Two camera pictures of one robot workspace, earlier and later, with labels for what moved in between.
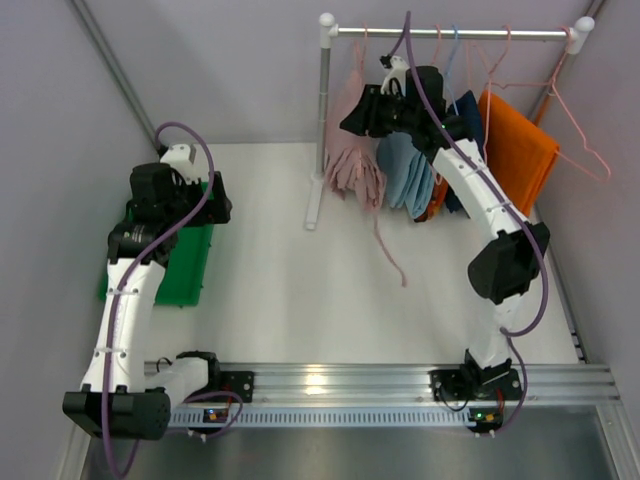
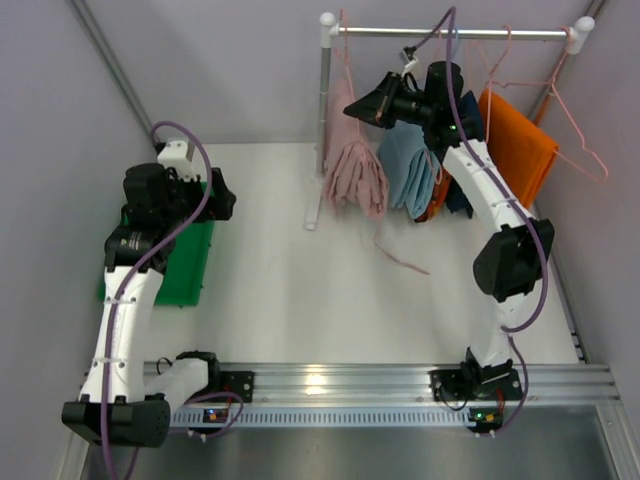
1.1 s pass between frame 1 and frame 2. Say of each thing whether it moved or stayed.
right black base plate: stayed
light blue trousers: stayed
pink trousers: moved
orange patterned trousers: stayed
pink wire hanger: moved
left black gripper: stayed
